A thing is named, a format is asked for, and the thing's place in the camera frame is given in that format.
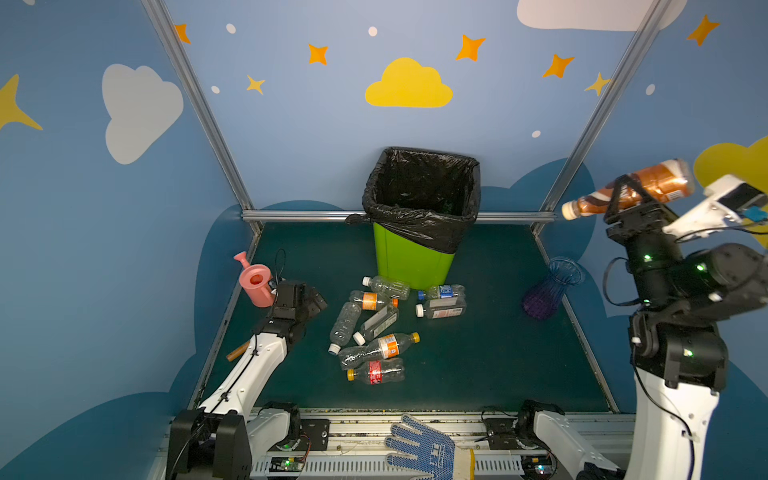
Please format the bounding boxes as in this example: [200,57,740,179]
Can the pink watering can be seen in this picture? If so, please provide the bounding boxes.
[234,251,275,308]

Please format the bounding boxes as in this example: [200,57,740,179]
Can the purple ribbed vase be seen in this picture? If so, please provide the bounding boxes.
[521,257,585,320]

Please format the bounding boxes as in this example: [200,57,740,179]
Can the left aluminium post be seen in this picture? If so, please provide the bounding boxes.
[141,0,253,213]

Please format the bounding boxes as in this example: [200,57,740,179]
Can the amber tea bottle white cap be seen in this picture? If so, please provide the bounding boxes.
[561,159,695,221]

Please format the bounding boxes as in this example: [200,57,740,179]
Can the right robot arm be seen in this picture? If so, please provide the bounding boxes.
[515,175,767,479]

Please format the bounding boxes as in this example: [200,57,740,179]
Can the clear bottle orange label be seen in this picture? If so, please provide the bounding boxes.
[338,332,421,370]

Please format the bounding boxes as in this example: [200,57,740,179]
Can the aluminium back rail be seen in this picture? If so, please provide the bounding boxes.
[241,209,556,225]

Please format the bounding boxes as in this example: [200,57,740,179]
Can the right aluminium post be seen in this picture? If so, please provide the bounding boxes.
[531,0,672,238]

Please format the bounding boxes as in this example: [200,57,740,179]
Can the orange label bottle orange cap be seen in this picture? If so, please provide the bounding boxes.
[349,290,399,311]

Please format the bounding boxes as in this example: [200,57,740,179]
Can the clear bottle blue label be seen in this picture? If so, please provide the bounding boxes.
[417,284,466,301]

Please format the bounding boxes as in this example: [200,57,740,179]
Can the Coke bottle yellow cap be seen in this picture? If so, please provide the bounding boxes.
[347,358,405,385]

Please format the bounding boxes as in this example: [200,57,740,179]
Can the green bin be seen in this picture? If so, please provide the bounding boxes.
[373,223,455,290]

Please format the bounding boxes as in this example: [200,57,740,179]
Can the aluminium post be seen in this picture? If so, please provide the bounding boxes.
[531,0,672,238]
[141,0,253,213]

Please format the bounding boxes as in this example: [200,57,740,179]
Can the blue garden fork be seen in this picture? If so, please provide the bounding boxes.
[226,341,250,362]

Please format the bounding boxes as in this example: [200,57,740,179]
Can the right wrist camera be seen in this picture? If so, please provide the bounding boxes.
[662,174,767,242]

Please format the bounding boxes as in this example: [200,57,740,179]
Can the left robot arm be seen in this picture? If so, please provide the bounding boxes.
[165,281,327,479]

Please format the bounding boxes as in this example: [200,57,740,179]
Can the black bin liner bag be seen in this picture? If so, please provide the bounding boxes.
[345,147,481,254]

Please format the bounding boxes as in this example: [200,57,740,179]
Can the clear bottle grey label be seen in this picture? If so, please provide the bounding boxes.
[415,297,467,319]

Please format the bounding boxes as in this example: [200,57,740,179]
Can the blue dotted work glove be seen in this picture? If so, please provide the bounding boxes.
[385,414,475,480]

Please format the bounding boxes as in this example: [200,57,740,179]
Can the clear bottle white cap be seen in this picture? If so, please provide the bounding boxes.
[362,276,411,301]

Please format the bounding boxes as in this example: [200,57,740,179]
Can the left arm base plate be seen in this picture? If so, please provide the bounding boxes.
[276,419,331,451]

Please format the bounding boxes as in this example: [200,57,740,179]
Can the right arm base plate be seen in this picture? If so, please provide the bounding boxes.
[483,417,526,450]

